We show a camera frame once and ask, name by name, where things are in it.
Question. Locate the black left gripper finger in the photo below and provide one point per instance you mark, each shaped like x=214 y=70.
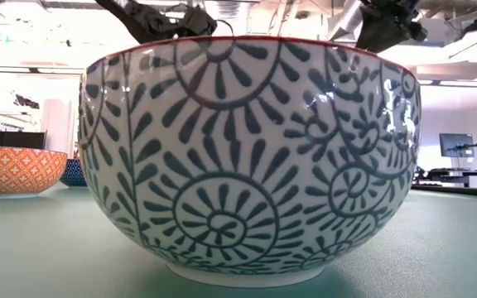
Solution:
x=147 y=27
x=201 y=22

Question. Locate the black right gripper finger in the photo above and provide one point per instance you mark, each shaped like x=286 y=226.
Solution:
x=377 y=35

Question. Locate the white bowl grey leaf pattern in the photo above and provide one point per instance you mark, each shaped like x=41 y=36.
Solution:
x=238 y=165

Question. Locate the dark blue bowl yellow inside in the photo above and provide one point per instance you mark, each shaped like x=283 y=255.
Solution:
x=73 y=174

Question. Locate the orange bowl with blue inside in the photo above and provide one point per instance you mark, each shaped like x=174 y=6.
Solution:
x=15 y=169

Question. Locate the black computer monitor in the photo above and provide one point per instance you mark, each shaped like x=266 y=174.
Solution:
x=456 y=145

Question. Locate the white room panel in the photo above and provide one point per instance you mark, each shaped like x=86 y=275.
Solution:
x=56 y=128

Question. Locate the black desk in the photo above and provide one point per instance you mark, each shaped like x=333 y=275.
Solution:
x=445 y=176

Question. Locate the black low cabinet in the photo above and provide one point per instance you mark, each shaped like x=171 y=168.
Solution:
x=6 y=140

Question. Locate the green table mat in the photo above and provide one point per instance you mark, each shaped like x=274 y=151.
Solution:
x=35 y=248

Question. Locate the silver ventilation duct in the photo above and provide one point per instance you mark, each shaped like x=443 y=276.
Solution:
x=342 y=22

